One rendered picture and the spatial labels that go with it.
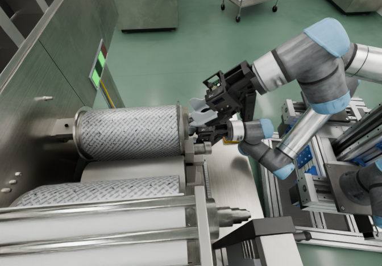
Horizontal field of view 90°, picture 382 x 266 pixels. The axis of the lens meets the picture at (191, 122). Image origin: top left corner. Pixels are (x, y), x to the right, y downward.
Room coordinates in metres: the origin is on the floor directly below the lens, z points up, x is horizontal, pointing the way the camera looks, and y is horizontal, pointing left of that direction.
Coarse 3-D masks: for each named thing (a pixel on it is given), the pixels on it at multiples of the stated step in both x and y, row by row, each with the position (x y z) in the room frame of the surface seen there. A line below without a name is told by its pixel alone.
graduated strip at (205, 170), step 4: (204, 156) 0.37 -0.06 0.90; (204, 164) 0.33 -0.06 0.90; (204, 168) 0.32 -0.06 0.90; (204, 172) 0.30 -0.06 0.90; (204, 176) 0.28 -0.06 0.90; (208, 176) 0.28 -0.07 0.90; (204, 180) 0.26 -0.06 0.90; (208, 180) 0.26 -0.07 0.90; (208, 184) 0.25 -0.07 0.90; (208, 188) 0.23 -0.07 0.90; (208, 192) 0.21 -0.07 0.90; (208, 196) 0.20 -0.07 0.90
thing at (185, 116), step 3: (183, 114) 0.32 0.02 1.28; (186, 114) 0.32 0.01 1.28; (183, 117) 0.31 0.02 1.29; (186, 117) 0.31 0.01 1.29; (183, 120) 0.30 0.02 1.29; (186, 120) 0.30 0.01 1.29; (183, 123) 0.29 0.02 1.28; (186, 123) 0.29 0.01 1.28; (183, 126) 0.28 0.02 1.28; (186, 126) 0.28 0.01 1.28; (186, 129) 0.28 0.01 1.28; (186, 132) 0.27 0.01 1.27; (186, 135) 0.27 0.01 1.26; (186, 138) 0.26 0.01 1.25
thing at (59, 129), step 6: (60, 120) 0.29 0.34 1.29; (66, 120) 0.29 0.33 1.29; (72, 120) 0.29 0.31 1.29; (54, 126) 0.28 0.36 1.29; (60, 126) 0.28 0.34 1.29; (66, 126) 0.27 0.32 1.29; (72, 126) 0.28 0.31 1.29; (54, 132) 0.26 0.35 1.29; (60, 132) 0.26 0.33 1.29; (66, 132) 0.26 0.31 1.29; (72, 132) 0.26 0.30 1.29
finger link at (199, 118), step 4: (196, 112) 0.28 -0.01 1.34; (200, 112) 0.29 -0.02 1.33; (208, 112) 0.29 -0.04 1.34; (212, 112) 0.29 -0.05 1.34; (216, 112) 0.29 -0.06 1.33; (192, 116) 0.28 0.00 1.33; (196, 116) 0.28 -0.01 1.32; (200, 116) 0.28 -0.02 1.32; (204, 116) 0.28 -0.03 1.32; (208, 116) 0.29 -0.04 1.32; (212, 116) 0.29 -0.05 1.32; (216, 116) 0.28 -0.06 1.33; (196, 120) 0.28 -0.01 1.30; (200, 120) 0.28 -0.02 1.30; (204, 120) 0.28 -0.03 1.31; (208, 120) 0.28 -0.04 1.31; (192, 124) 0.29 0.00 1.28; (196, 124) 0.28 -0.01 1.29; (200, 124) 0.28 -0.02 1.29; (204, 124) 0.27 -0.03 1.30
